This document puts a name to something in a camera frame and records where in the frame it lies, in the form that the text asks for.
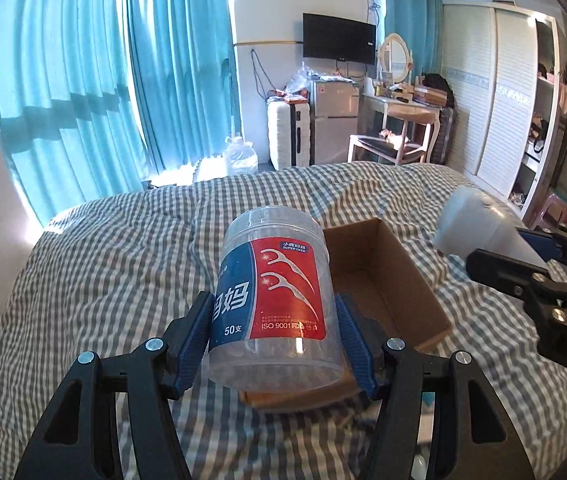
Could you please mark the white tape roll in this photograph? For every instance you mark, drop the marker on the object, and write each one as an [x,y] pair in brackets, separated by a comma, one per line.
[472,220]

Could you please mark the blue corner curtain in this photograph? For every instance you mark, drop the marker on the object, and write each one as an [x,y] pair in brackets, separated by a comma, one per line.
[419,23]

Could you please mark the brown cardboard box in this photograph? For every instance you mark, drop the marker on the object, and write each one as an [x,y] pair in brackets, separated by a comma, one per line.
[366,262]

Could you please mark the blue window curtain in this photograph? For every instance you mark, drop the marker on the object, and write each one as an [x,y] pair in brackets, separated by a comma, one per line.
[97,97]

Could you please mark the checkered grey white bedspread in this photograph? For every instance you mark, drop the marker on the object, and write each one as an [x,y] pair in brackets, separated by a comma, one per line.
[108,275]

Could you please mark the clear dental floss jar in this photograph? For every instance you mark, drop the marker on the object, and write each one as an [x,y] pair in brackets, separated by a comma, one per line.
[267,367]

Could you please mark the white oval vanity mirror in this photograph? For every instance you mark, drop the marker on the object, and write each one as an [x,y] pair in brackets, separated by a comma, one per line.
[394,59]

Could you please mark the white dressing table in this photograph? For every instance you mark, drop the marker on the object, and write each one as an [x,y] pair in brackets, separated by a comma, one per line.
[429,117]

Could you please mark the white suitcase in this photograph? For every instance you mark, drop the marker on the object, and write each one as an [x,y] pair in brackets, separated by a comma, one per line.
[289,134]

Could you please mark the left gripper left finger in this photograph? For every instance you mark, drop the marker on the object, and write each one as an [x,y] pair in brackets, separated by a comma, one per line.
[77,437]

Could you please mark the black wall television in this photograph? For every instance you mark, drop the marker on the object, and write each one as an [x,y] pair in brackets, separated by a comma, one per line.
[338,39]

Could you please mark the white louvered wardrobe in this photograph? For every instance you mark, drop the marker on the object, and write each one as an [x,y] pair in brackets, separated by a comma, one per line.
[503,64]

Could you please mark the silver mini fridge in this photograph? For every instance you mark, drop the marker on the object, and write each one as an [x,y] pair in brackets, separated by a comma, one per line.
[334,104]

